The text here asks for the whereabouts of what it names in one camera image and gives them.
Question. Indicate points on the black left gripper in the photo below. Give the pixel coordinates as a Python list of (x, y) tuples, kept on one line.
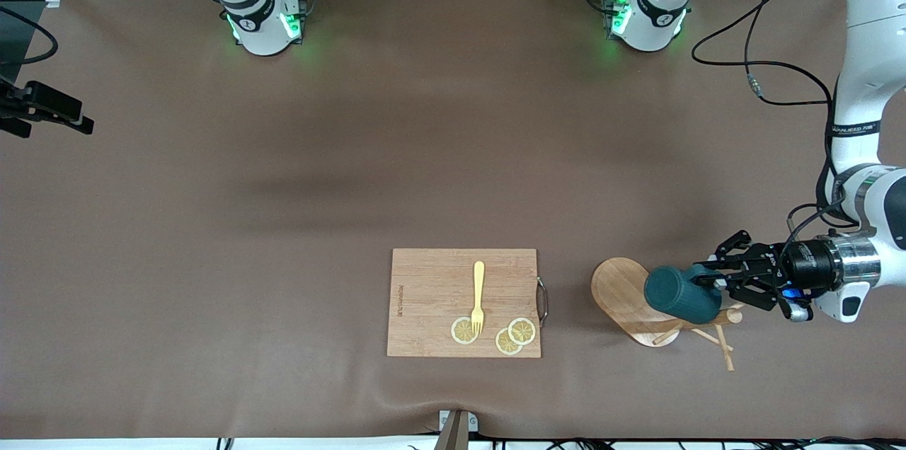
[(798, 265)]

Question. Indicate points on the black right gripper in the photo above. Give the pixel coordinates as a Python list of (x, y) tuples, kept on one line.
[(42, 105)]

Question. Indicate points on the teal cup yellow inside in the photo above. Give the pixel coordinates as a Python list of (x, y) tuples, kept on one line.
[(679, 294)]

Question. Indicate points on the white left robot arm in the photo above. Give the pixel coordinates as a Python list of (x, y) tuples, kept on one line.
[(870, 47)]

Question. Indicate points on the wooden mug tree rack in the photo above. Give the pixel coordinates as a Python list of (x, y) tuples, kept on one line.
[(616, 291)]

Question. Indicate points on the lemon slice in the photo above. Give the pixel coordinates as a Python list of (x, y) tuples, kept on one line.
[(522, 330), (505, 344), (461, 332)]

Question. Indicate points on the yellow plastic fork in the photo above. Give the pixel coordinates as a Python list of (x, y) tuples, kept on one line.
[(479, 280)]

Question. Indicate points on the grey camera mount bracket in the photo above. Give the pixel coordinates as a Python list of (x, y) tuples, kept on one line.
[(456, 436)]

